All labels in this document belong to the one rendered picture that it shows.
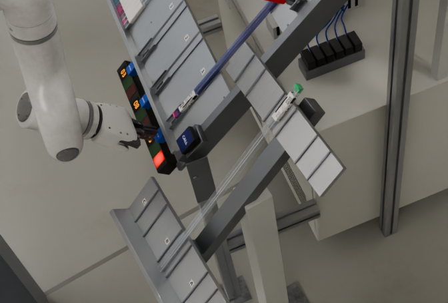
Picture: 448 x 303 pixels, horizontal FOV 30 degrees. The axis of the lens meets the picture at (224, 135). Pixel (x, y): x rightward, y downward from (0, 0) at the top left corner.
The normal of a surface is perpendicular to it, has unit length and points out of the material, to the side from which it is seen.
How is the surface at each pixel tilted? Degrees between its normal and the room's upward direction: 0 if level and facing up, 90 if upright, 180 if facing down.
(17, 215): 0
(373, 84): 0
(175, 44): 43
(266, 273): 90
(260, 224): 90
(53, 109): 48
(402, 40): 90
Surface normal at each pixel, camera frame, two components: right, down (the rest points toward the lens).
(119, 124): 0.63, -0.60
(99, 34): -0.12, -0.56
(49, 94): 0.24, 0.07
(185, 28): -0.72, -0.16
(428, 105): 0.36, 0.75
